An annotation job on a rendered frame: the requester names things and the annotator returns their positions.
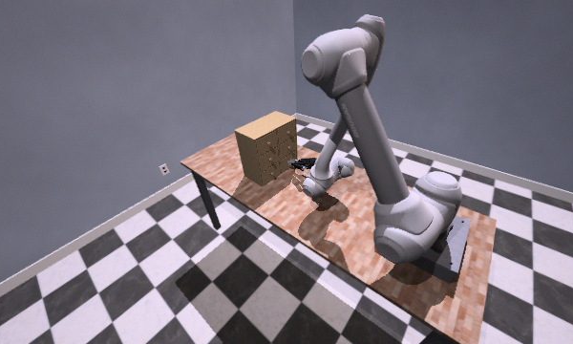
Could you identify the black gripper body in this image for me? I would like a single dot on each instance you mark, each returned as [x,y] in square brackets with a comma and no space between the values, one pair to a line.
[310,164]

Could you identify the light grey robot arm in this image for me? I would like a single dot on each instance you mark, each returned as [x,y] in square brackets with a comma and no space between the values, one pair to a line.
[406,226]

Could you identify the light wooden chest of drawers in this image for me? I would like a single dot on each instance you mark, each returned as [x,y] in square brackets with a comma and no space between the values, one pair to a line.
[247,135]

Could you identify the brown wooden drawer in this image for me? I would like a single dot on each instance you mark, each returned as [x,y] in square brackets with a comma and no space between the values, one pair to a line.
[284,164]
[270,173]
[268,158]
[283,132]
[287,147]
[267,142]

